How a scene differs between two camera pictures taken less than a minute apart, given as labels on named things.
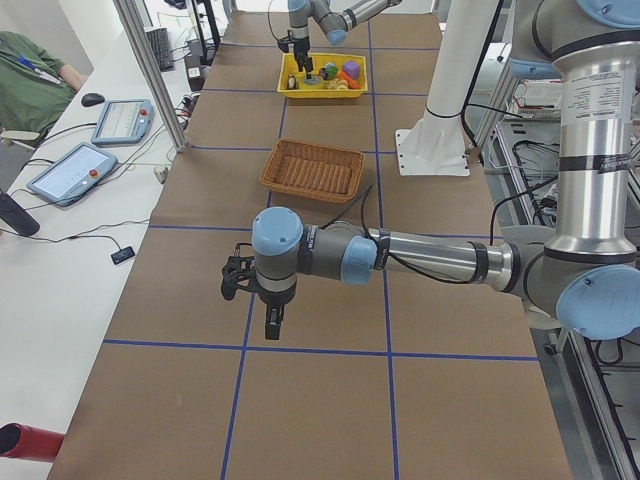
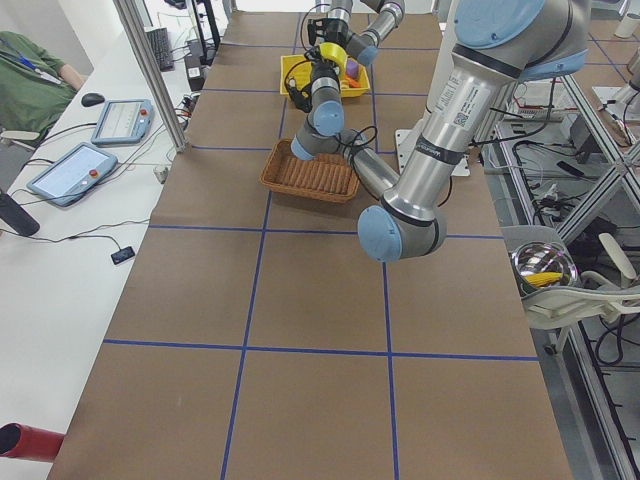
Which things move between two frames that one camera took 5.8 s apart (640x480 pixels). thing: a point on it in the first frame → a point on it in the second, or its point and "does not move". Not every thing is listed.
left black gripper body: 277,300 → 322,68
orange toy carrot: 353,84 does not move
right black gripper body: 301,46 → 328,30
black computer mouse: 91,98 does not move
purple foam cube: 351,68 does not move
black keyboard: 161,48 does not move
